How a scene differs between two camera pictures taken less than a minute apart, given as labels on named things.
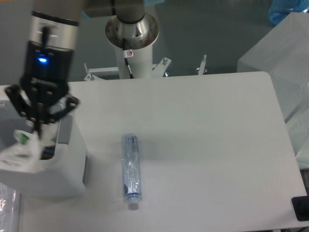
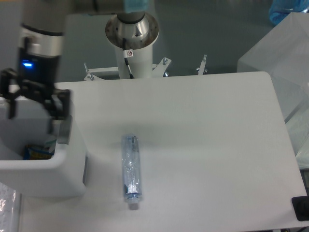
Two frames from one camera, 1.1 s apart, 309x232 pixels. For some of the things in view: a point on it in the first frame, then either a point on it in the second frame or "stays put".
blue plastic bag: [280, 9] stays put
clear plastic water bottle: [131, 166] stays put
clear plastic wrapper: [25, 155] → [49, 146]
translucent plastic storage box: [283, 54] stays put
